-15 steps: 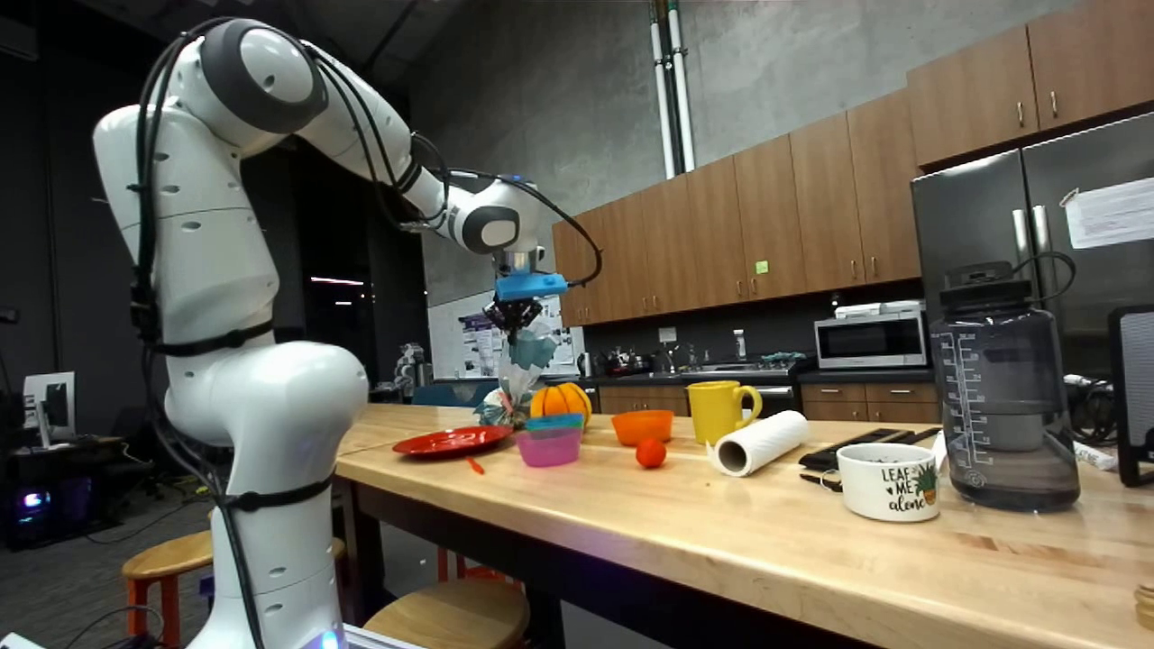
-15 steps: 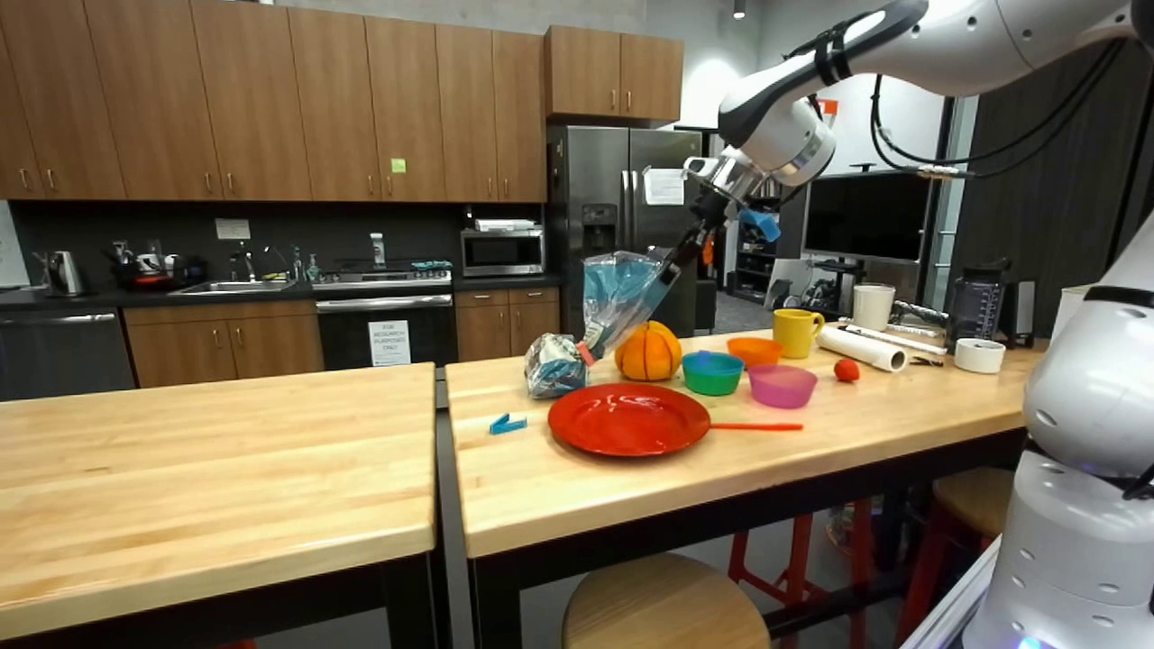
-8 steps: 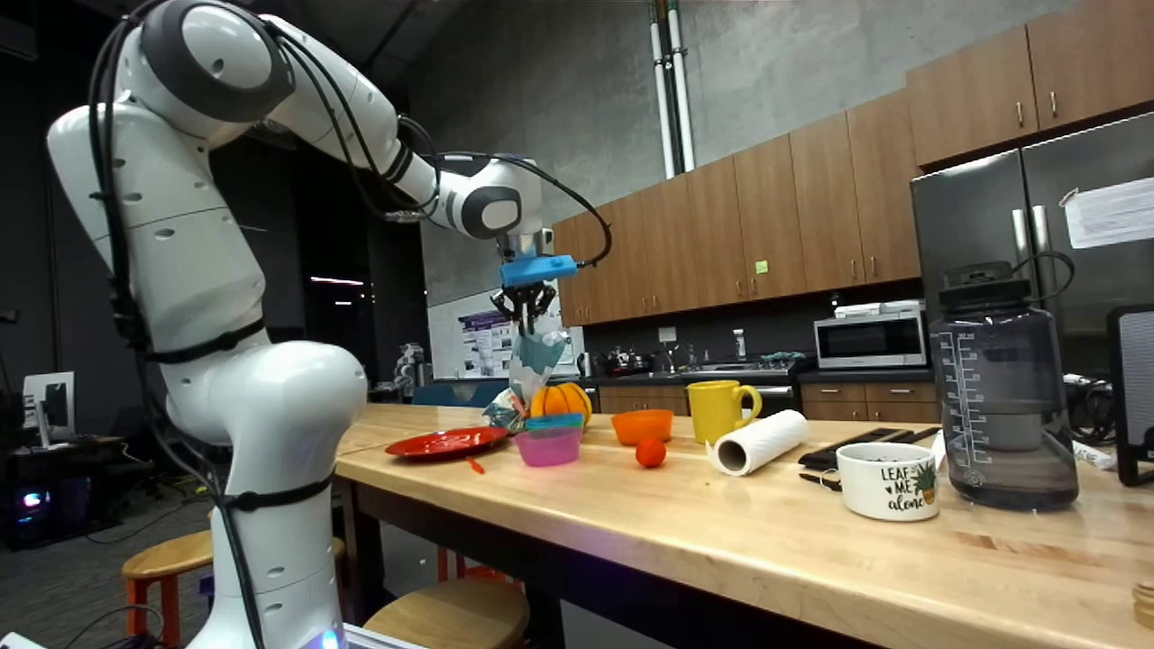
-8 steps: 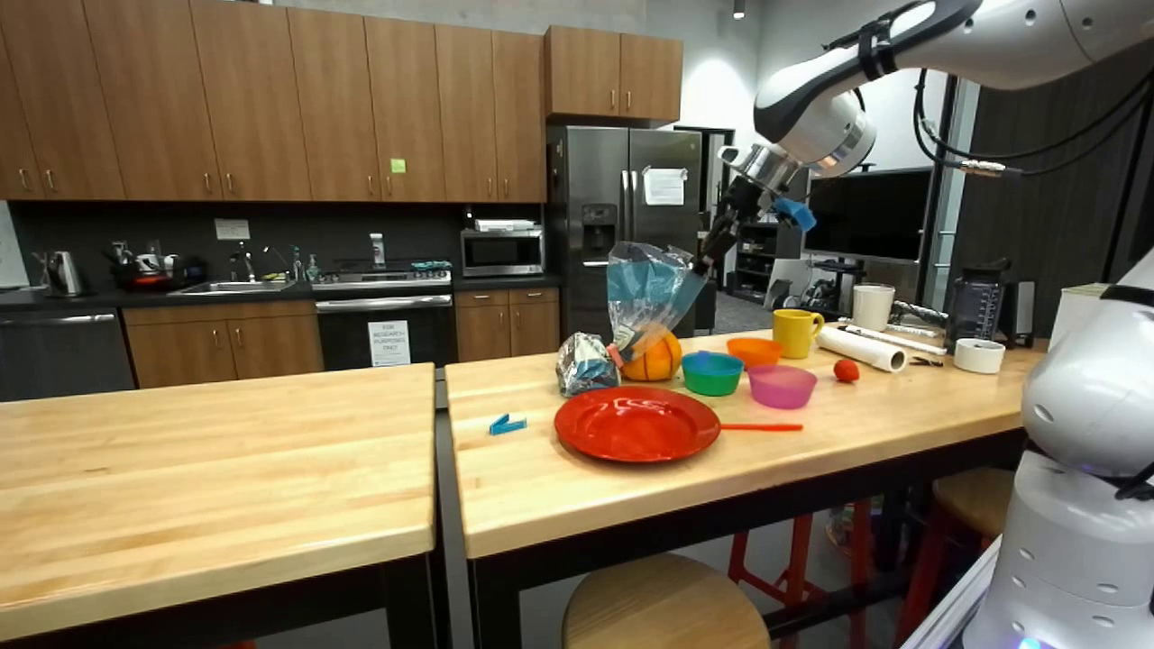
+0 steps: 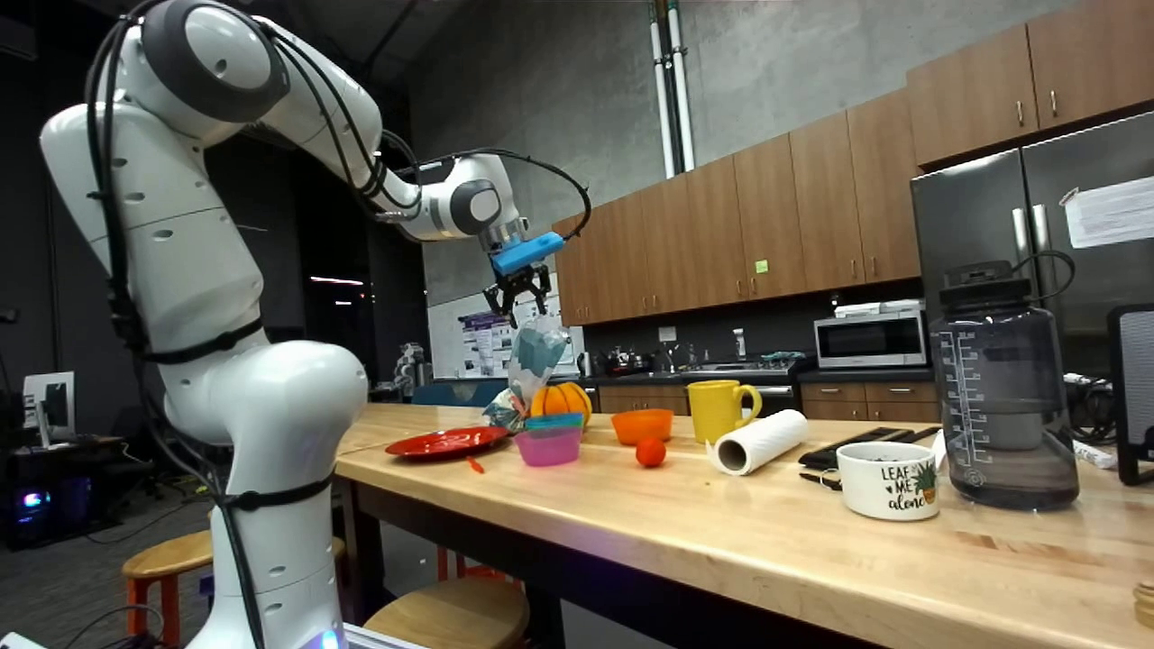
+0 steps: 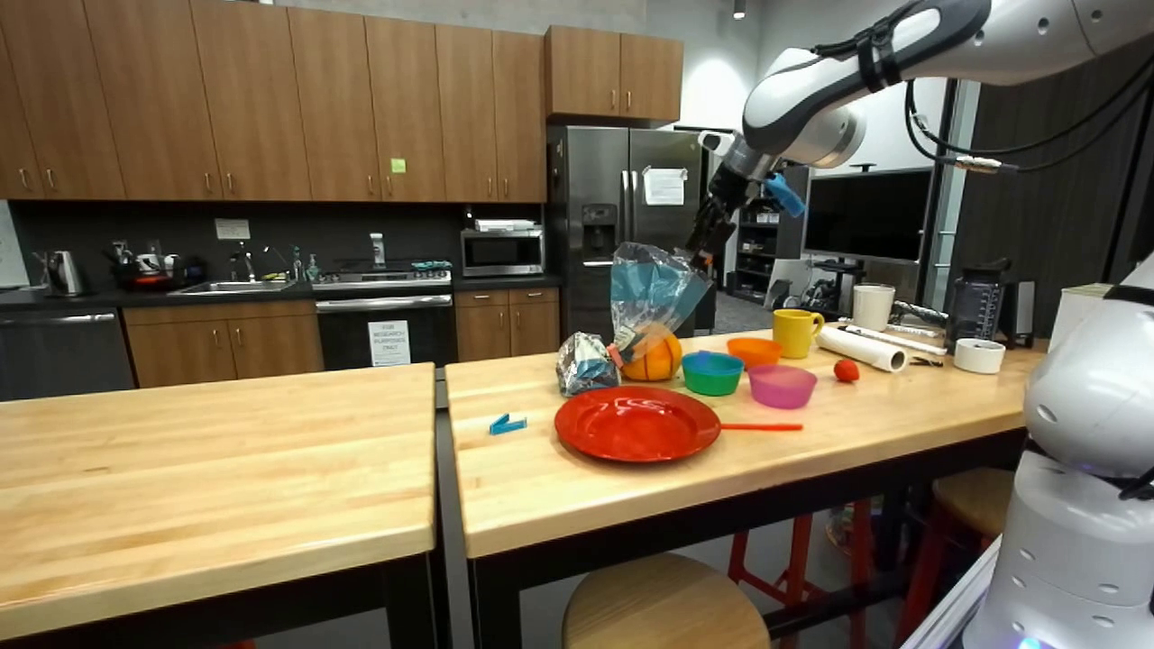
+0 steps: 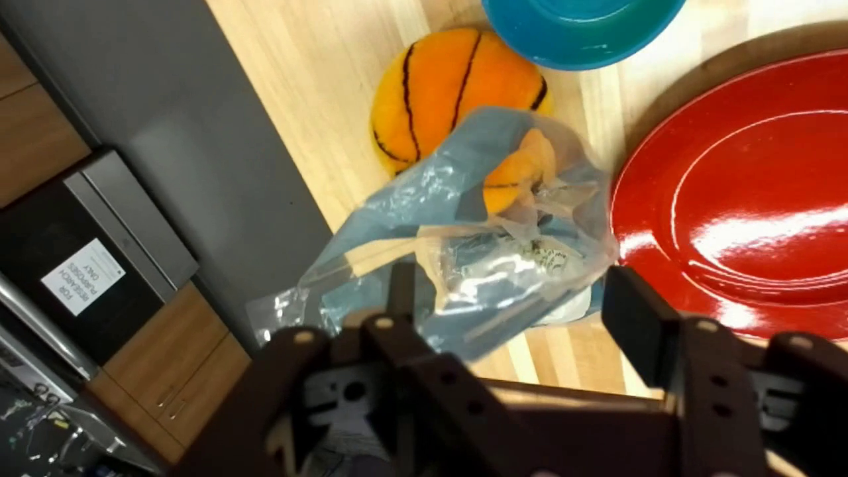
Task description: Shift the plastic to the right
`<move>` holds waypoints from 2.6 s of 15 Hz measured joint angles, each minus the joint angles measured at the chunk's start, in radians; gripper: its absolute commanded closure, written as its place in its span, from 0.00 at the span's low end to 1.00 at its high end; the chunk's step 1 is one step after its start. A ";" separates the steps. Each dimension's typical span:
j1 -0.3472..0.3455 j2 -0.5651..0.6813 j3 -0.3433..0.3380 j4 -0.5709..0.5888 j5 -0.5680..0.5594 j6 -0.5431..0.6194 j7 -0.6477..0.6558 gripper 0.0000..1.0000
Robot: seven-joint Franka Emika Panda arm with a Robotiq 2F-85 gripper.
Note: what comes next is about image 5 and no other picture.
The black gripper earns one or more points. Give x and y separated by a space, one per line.
522 290

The clear teal plastic bag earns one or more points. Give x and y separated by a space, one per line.
535 360

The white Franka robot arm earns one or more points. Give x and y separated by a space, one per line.
264 418

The orange pumpkin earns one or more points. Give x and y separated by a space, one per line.
564 400

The teal bowl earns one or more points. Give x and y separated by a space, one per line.
555 424

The pink bowl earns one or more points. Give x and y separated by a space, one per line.
549 448

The brown base cabinet narrow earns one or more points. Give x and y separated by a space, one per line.
637 398

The red plate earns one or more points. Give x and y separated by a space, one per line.
449 443

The thin orange stick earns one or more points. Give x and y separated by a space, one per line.
478 461

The orange bowl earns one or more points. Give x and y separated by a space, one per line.
644 428

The small red tomato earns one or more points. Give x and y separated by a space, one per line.
651 453

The yellow mug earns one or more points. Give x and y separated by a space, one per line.
715 411

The white soap bottle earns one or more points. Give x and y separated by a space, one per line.
740 342

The green sticky note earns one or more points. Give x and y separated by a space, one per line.
761 267

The grey vertical pipes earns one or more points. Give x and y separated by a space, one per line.
672 85

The white paper towel roll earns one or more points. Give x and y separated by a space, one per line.
761 440

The round wooden stool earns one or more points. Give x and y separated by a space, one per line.
451 614

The silver microwave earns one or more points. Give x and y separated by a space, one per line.
868 341

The black flat tray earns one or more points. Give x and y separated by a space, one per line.
841 453

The white box on microwave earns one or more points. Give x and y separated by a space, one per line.
877 308

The brown base cabinet wide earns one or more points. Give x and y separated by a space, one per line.
869 400

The white printed bowl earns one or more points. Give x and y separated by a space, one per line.
889 483

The red-legged wooden stool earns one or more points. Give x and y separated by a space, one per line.
168 561

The dark transparent water jug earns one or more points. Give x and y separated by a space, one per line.
1004 407

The brown cabinet above refrigerator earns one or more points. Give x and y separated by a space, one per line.
1031 85

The stainless steel refrigerator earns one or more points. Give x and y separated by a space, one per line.
1092 290

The paper sheet on refrigerator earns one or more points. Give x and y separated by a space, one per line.
1113 214

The white wall outlet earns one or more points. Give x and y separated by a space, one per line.
667 338

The brown wall cabinets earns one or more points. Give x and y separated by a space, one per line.
745 217

